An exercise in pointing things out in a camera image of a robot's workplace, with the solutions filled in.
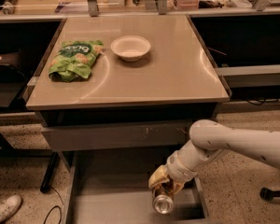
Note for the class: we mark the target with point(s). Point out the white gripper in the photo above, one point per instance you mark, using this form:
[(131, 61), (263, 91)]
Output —
[(178, 171)]

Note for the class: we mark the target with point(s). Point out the orange soda can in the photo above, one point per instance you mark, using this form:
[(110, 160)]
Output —
[(162, 201)]

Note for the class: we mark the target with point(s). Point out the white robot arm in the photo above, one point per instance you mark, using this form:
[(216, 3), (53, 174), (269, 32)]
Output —
[(207, 141)]

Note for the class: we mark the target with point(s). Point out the grey top drawer front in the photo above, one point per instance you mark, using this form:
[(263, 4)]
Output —
[(117, 135)]

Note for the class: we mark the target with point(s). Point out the open middle drawer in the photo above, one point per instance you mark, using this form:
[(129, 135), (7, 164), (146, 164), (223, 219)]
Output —
[(110, 186)]

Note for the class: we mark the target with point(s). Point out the grey drawer cabinet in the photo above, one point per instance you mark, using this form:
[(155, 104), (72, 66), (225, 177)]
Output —
[(174, 81)]

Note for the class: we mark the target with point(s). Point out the black office chair base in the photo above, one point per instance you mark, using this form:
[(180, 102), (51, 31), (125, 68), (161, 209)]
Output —
[(268, 194)]

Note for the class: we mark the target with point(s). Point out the black desk leg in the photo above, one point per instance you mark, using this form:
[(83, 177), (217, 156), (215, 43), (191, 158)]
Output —
[(53, 160)]

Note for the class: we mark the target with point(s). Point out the white paper bowl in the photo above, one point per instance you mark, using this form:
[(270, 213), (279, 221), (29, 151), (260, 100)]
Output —
[(130, 48)]

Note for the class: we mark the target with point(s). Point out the green snack bag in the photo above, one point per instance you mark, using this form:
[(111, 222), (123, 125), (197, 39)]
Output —
[(74, 60)]

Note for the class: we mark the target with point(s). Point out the white shoe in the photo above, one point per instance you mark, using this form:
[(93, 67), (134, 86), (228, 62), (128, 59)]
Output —
[(9, 207)]

